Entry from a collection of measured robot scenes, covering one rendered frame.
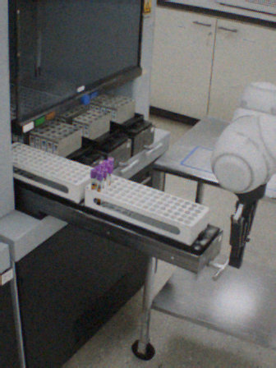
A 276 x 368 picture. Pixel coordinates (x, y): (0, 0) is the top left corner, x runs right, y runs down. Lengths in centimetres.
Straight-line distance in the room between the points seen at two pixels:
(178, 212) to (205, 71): 252
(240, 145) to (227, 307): 109
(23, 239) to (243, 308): 86
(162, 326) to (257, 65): 195
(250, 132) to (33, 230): 73
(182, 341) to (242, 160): 137
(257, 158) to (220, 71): 281
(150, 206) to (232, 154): 44
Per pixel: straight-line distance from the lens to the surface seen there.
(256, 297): 205
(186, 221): 131
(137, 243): 137
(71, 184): 143
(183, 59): 385
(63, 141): 163
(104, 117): 178
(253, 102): 111
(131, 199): 137
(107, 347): 218
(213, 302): 199
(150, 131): 192
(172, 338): 223
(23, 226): 151
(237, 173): 96
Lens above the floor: 157
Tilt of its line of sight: 29 degrees down
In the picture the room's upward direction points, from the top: 4 degrees clockwise
